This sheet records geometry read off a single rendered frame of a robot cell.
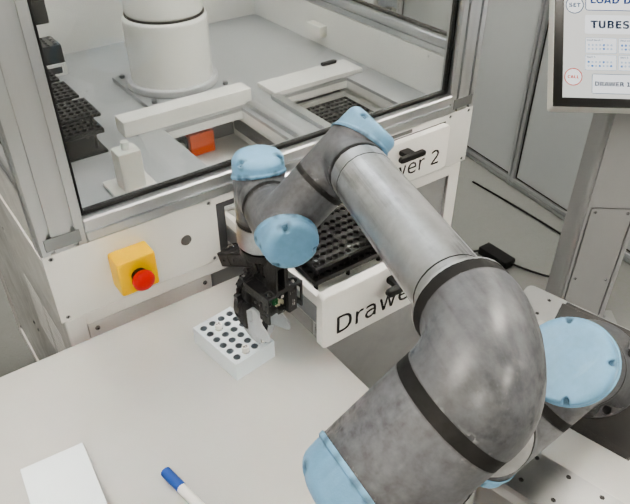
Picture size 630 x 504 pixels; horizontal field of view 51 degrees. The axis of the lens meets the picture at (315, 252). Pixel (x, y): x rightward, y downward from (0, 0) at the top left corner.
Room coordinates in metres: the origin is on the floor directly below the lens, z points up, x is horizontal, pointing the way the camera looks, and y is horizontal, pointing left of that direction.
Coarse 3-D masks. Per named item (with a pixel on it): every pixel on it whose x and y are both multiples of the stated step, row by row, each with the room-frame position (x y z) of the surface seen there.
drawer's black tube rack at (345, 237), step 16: (336, 208) 1.08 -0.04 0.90; (320, 224) 1.03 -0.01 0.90; (336, 224) 1.03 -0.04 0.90; (352, 224) 1.03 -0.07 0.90; (320, 240) 0.98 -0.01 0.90; (336, 240) 0.98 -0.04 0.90; (352, 240) 0.98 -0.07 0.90; (320, 256) 0.93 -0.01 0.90; (352, 256) 0.97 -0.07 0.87; (368, 256) 0.97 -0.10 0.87; (304, 272) 0.92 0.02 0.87; (320, 272) 0.92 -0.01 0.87; (336, 272) 0.92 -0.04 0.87
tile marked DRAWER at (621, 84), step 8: (592, 80) 1.46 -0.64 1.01; (600, 80) 1.45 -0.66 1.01; (608, 80) 1.45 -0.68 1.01; (616, 80) 1.45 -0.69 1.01; (624, 80) 1.45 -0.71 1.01; (592, 88) 1.44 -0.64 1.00; (600, 88) 1.44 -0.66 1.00; (608, 88) 1.44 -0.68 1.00; (616, 88) 1.44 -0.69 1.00; (624, 88) 1.44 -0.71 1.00
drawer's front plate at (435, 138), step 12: (420, 132) 1.35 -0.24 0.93; (432, 132) 1.36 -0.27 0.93; (444, 132) 1.38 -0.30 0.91; (396, 144) 1.30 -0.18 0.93; (408, 144) 1.32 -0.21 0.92; (420, 144) 1.34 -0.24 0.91; (432, 144) 1.36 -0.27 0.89; (444, 144) 1.39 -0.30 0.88; (396, 156) 1.30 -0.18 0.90; (432, 156) 1.36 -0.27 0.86; (444, 156) 1.39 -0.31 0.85; (420, 168) 1.34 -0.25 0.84; (432, 168) 1.37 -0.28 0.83
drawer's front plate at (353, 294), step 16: (368, 272) 0.85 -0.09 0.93; (384, 272) 0.85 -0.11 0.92; (336, 288) 0.81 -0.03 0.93; (352, 288) 0.81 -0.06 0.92; (368, 288) 0.83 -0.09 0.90; (384, 288) 0.86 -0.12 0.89; (320, 304) 0.78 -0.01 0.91; (336, 304) 0.79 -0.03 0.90; (352, 304) 0.81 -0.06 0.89; (368, 304) 0.84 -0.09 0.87; (400, 304) 0.88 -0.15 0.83; (320, 320) 0.78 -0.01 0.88; (336, 320) 0.80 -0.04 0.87; (352, 320) 0.82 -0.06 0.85; (368, 320) 0.84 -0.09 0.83; (320, 336) 0.78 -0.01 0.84; (336, 336) 0.80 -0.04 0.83
